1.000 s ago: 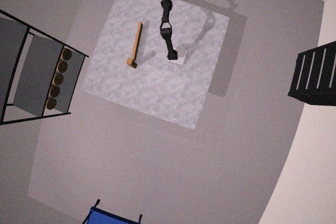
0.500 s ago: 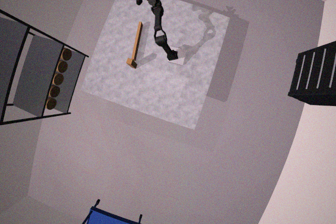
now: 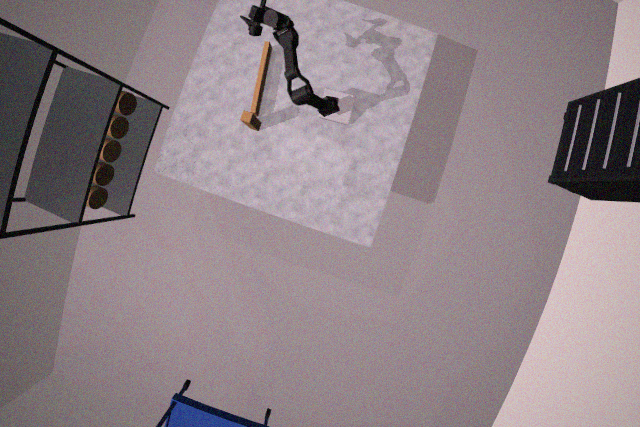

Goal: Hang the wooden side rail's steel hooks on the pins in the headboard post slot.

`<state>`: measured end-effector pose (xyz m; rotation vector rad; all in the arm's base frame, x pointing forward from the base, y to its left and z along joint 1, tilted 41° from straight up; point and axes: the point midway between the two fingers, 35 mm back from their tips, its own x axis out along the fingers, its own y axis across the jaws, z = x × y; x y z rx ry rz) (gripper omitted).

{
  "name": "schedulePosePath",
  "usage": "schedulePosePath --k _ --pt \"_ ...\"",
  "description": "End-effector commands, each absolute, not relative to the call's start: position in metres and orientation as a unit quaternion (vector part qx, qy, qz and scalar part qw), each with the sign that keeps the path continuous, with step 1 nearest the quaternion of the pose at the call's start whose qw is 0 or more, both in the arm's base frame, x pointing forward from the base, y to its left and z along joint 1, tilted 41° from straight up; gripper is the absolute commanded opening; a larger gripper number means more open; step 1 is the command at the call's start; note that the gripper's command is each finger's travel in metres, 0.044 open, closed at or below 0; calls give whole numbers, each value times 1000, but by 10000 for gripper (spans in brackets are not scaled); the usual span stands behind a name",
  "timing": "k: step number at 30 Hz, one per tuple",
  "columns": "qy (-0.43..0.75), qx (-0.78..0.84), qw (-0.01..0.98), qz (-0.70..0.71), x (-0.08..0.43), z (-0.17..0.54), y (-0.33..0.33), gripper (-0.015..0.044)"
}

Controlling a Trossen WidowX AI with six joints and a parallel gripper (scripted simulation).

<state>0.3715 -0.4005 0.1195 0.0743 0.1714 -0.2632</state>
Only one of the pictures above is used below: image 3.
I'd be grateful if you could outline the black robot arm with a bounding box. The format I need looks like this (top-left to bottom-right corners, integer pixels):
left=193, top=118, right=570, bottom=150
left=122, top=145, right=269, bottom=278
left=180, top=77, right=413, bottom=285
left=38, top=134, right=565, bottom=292
left=248, top=5, right=340, bottom=117

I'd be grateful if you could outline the light brown wooden board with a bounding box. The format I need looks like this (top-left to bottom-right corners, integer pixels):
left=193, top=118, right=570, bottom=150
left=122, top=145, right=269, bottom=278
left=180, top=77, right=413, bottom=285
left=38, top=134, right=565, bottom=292
left=250, top=41, right=272, bottom=117

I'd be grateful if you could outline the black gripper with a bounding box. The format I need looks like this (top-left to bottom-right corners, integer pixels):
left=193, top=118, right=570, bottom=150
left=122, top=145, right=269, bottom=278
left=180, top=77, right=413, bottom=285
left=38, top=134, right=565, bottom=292
left=240, top=0, right=270, bottom=36

